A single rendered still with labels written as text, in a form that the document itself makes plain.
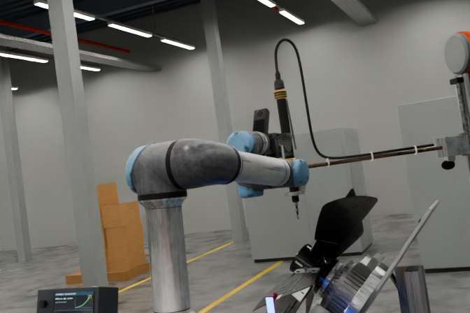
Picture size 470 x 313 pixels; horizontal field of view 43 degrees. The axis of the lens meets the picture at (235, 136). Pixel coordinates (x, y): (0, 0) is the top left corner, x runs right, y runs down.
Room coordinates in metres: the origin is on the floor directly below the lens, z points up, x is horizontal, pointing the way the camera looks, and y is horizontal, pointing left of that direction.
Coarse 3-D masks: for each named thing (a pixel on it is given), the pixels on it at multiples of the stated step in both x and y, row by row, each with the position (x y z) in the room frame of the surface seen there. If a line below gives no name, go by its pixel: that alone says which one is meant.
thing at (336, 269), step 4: (340, 264) 2.11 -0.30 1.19; (336, 268) 2.08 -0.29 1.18; (340, 268) 2.11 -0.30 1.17; (332, 272) 2.07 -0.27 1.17; (336, 272) 2.10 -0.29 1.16; (328, 276) 2.08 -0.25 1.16; (332, 276) 2.06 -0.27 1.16; (336, 276) 2.17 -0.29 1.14; (328, 280) 2.06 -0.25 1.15; (332, 280) 2.13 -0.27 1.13; (324, 284) 2.07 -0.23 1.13; (328, 284) 2.09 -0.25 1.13; (320, 288) 2.11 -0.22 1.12; (324, 288) 2.07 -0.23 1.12; (320, 292) 2.09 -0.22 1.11; (324, 292) 2.12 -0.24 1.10; (320, 296) 2.11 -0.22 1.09
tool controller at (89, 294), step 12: (60, 288) 2.01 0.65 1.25; (72, 288) 1.99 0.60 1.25; (84, 288) 1.96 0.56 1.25; (96, 288) 1.94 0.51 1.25; (108, 288) 1.99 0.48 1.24; (48, 300) 2.02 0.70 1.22; (60, 300) 1.99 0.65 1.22; (72, 300) 1.97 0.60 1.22; (84, 300) 1.95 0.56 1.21; (96, 300) 1.93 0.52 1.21; (108, 300) 1.98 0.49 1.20; (36, 312) 2.03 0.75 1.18; (48, 312) 2.01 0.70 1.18; (72, 312) 1.96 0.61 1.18; (84, 312) 1.94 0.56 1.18; (96, 312) 1.92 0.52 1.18; (108, 312) 1.97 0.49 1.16
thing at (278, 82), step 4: (276, 72) 2.06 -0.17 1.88; (276, 76) 2.06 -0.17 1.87; (276, 80) 2.05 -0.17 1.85; (280, 80) 2.05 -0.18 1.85; (276, 84) 2.05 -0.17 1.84; (280, 84) 2.05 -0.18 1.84; (276, 88) 2.05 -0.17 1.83; (280, 88) 2.08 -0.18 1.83; (284, 88) 2.07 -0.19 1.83; (292, 188) 2.05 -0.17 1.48; (296, 188) 2.05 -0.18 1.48; (292, 196) 2.06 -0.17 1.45; (296, 196) 2.05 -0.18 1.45; (292, 200) 2.06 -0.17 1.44; (296, 200) 2.05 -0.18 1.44
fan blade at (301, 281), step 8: (304, 272) 2.04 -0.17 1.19; (312, 272) 2.02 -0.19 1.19; (288, 280) 1.99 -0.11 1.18; (296, 280) 1.96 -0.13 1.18; (304, 280) 1.94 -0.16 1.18; (312, 280) 1.91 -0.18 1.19; (280, 288) 1.93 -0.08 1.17; (288, 288) 1.90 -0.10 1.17; (296, 288) 1.86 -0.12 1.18; (304, 288) 1.81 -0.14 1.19; (264, 296) 1.95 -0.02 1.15; (280, 296) 1.84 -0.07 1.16; (264, 304) 1.87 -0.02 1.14
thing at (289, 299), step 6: (276, 300) 2.20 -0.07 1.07; (282, 300) 2.17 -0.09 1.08; (288, 300) 2.15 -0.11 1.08; (294, 300) 2.12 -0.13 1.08; (276, 306) 2.18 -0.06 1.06; (282, 306) 2.15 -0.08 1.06; (288, 306) 2.13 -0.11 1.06; (294, 306) 2.11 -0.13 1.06; (276, 312) 2.15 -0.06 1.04; (282, 312) 2.13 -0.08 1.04; (288, 312) 2.11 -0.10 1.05; (294, 312) 2.10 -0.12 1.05
